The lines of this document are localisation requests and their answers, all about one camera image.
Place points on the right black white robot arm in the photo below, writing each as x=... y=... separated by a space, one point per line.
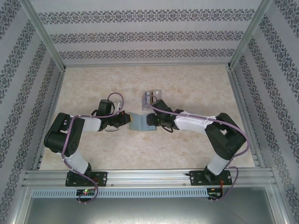
x=224 y=140

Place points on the small circuit board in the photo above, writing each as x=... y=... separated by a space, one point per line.
x=215 y=194
x=86 y=192

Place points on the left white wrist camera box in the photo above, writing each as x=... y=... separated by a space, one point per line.
x=119 y=105

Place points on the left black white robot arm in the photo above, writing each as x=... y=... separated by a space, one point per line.
x=70 y=140

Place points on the grey metal panel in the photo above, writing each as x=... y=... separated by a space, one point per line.
x=149 y=211

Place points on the aluminium frame post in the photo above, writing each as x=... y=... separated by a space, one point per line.
x=251 y=32
x=43 y=35

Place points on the clear plastic card box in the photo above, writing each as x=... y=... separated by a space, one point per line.
x=149 y=96

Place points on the blue credit card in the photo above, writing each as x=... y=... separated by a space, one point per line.
x=146 y=99

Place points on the aluminium side rail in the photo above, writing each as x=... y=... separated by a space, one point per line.
x=243 y=102
x=50 y=105

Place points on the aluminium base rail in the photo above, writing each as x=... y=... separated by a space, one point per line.
x=149 y=177

